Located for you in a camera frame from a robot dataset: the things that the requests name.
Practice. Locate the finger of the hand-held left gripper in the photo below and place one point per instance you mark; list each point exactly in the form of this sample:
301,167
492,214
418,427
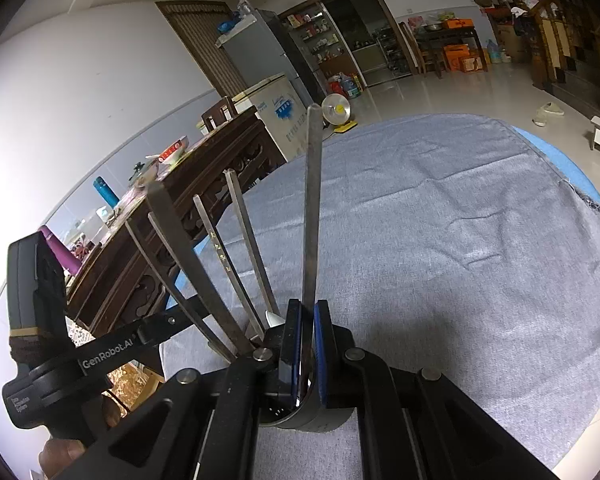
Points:
155,330

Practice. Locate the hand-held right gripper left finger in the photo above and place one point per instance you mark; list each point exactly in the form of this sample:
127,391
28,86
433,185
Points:
289,355

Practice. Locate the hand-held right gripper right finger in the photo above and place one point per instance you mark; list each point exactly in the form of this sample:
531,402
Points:
319,360

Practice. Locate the white plastic spoon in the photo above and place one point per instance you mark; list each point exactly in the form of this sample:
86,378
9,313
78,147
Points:
272,318

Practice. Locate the black utensil holder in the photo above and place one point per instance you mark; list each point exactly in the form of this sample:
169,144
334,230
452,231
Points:
325,417

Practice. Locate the person's left hand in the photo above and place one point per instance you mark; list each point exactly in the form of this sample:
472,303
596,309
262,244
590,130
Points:
60,457

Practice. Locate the pink bottle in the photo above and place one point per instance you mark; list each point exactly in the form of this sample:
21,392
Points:
60,252

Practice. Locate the brown patterned box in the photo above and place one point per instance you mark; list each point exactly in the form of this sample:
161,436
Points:
135,387

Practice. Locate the blue bottle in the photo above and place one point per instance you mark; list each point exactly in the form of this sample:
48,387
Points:
106,191

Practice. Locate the red printed bowl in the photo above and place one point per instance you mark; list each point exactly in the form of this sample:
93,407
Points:
174,151

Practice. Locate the grey tablecloth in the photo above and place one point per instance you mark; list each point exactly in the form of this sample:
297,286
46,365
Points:
430,210

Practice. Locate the carved dark wooden table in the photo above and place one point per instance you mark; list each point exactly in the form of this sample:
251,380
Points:
230,145

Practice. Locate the white cup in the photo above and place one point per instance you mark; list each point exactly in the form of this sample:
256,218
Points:
205,127

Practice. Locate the wooden chair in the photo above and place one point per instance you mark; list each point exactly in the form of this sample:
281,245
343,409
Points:
216,110
410,50

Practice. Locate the white chest freezer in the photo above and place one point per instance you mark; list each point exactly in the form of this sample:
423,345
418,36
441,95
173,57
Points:
280,105

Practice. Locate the small electric fan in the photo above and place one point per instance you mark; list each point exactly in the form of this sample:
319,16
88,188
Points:
336,107

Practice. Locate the blue water jug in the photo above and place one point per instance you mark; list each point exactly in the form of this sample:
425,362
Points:
352,87

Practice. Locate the brown wooden door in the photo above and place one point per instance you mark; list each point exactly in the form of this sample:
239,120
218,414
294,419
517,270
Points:
200,35

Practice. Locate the grey refrigerator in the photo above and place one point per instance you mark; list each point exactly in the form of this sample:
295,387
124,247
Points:
260,50

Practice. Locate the blue items on refrigerator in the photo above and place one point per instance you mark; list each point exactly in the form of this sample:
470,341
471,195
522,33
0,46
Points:
232,22

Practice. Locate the goods display shelf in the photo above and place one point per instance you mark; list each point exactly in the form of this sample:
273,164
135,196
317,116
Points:
320,35

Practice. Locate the white shoe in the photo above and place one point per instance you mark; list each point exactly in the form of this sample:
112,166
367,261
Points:
554,109
540,120

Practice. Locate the orange box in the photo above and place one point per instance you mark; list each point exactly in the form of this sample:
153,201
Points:
474,64
457,24
455,56

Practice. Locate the wooden side table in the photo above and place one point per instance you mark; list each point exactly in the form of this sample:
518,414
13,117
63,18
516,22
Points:
450,36

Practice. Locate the metal basin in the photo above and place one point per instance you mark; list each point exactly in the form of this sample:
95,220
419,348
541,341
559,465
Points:
433,26

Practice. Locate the clear plastic water bottle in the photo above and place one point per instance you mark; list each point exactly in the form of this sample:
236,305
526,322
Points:
494,52

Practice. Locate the cardboard box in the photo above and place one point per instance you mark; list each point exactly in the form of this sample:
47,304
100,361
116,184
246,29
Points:
507,40

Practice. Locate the dark wooden cabinet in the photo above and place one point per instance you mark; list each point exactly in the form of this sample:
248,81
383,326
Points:
575,50

